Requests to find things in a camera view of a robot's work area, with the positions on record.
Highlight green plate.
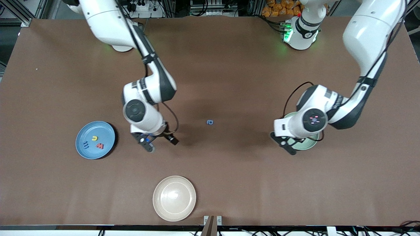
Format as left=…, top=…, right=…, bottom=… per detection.
left=283, top=112, right=320, bottom=150

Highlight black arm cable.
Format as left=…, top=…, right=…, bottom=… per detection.
left=283, top=81, right=315, bottom=119
left=161, top=102, right=179, bottom=133

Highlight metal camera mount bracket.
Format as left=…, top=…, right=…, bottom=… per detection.
left=203, top=215, right=222, bottom=236

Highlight white power strip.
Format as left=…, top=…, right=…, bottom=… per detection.
left=126, top=0, right=152, bottom=12

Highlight blue plate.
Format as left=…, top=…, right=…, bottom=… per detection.
left=75, top=121, right=116, bottom=160

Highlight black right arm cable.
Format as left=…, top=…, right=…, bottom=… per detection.
left=161, top=102, right=179, bottom=133

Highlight black electronics box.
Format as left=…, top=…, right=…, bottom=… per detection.
left=190, top=0, right=238, bottom=17

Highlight aluminium frame with bracket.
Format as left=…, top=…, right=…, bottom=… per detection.
left=394, top=0, right=420, bottom=23
left=0, top=0, right=36, bottom=27

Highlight orange snack bags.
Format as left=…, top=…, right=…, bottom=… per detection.
left=262, top=0, right=304, bottom=17

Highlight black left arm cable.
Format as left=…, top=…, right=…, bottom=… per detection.
left=283, top=81, right=315, bottom=119

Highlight beige plate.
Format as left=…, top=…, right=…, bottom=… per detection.
left=153, top=176, right=197, bottom=222

